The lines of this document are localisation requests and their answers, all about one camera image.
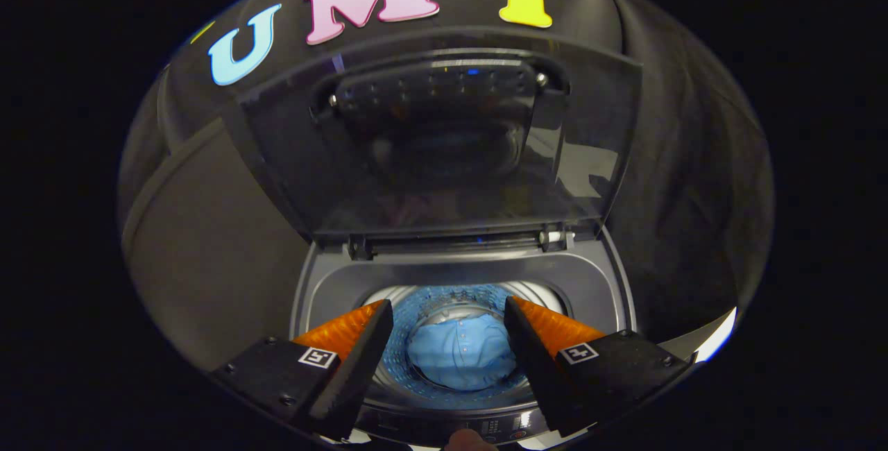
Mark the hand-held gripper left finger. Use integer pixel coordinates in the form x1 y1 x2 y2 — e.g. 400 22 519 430
210 298 395 442

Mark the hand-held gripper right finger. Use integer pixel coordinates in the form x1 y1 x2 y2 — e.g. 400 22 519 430
503 295 696 439

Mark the light blue polo shirt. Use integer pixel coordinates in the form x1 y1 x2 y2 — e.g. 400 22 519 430
406 316 518 391

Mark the dark glass washing machine lid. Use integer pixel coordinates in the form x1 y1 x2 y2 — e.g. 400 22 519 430
222 26 644 242

